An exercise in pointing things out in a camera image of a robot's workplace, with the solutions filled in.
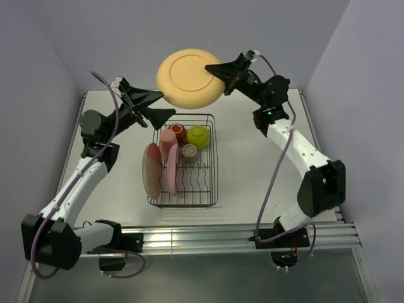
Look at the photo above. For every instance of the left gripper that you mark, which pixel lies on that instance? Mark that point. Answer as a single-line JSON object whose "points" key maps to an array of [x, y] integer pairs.
{"points": [[134, 98]]}

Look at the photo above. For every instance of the yellow-green bowl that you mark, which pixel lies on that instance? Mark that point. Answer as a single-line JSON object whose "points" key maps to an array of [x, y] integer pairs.
{"points": [[198, 136]]}

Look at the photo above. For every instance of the pink cream floral plate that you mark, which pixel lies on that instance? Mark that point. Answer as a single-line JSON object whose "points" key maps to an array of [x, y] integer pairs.
{"points": [[152, 171]]}

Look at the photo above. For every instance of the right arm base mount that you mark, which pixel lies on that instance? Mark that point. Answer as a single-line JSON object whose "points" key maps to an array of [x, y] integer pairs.
{"points": [[297, 248]]}

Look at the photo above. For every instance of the dark red teacup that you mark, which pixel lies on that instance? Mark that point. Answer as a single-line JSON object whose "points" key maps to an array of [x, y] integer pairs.
{"points": [[180, 132]]}

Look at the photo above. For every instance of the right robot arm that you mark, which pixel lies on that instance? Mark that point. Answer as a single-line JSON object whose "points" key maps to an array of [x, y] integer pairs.
{"points": [[323, 184]]}

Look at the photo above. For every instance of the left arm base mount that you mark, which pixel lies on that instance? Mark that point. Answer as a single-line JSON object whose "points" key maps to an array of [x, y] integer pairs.
{"points": [[126, 243]]}

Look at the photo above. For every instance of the wire dish rack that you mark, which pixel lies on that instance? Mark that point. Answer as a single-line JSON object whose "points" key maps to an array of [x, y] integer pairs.
{"points": [[197, 182]]}

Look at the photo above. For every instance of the pink plastic plate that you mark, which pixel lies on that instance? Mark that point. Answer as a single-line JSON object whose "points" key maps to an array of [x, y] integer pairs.
{"points": [[172, 162]]}

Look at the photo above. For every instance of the orange plastic plate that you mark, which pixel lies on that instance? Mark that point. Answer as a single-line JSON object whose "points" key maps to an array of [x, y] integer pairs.
{"points": [[185, 82]]}

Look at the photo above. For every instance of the small speckled ceramic cup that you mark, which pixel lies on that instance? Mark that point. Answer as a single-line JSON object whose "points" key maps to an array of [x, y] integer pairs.
{"points": [[189, 153]]}

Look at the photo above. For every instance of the pink plastic cup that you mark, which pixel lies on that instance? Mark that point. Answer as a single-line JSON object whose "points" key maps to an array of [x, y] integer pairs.
{"points": [[167, 140]]}

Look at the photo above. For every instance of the aluminium frame rail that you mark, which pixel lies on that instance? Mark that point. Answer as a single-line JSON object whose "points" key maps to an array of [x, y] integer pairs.
{"points": [[212, 239]]}

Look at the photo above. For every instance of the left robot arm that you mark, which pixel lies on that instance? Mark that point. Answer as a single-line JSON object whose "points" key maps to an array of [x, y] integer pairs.
{"points": [[49, 237]]}

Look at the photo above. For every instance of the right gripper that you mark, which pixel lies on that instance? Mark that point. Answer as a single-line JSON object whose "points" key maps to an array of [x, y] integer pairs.
{"points": [[233, 71]]}

